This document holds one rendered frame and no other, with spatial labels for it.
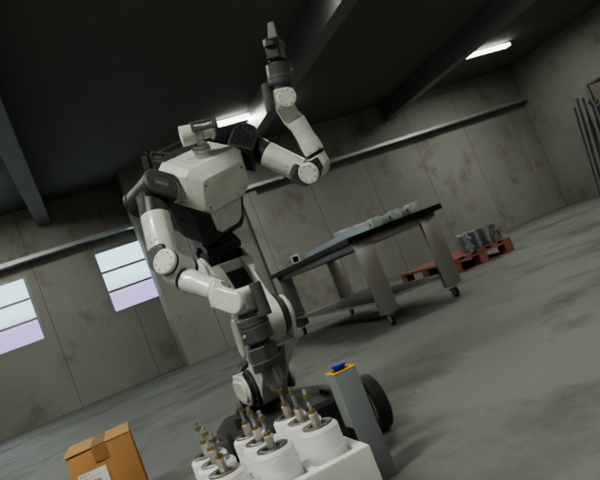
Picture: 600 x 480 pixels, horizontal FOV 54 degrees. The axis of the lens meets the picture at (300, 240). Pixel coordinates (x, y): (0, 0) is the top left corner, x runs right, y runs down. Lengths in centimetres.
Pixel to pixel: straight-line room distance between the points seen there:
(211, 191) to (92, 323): 792
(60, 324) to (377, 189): 595
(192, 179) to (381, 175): 956
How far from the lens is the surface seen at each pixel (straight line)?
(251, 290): 161
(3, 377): 987
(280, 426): 166
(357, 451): 143
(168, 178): 192
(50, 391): 981
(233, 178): 201
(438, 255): 485
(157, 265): 176
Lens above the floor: 58
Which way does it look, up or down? 4 degrees up
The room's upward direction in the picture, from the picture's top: 21 degrees counter-clockwise
